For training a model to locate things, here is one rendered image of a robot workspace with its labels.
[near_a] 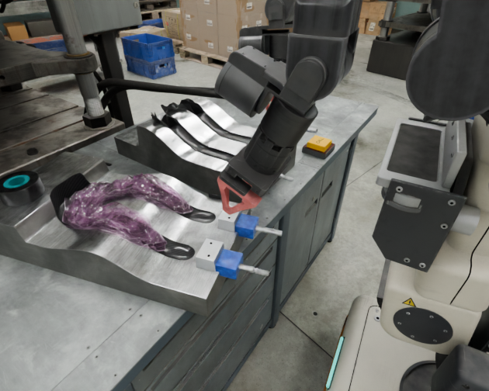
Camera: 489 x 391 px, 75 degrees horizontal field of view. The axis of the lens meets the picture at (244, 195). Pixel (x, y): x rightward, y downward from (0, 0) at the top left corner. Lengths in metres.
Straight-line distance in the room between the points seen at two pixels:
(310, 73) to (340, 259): 1.54
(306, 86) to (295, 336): 1.28
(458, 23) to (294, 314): 1.39
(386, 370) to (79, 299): 0.92
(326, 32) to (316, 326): 1.35
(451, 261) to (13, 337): 0.75
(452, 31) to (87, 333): 0.63
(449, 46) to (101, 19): 1.30
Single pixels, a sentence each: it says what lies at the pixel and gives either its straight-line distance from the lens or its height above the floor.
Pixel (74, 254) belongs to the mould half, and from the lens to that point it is 0.67.
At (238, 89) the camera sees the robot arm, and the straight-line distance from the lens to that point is 0.41.
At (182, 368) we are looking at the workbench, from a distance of 0.92.
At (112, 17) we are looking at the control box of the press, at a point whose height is 1.12.
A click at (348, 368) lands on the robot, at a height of 0.28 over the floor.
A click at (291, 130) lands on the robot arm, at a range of 0.40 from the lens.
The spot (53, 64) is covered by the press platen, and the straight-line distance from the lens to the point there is 1.27.
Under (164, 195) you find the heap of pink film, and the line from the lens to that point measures 0.70.
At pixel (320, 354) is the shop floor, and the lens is 1.50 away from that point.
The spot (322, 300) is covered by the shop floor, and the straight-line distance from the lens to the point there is 1.64.
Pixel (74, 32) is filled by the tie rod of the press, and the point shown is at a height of 1.11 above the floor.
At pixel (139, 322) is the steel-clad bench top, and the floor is 0.80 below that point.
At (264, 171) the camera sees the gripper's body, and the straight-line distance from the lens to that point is 0.44.
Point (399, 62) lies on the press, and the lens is 4.82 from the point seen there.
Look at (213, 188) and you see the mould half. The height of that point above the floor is 0.83.
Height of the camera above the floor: 1.32
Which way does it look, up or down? 37 degrees down
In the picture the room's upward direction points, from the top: straight up
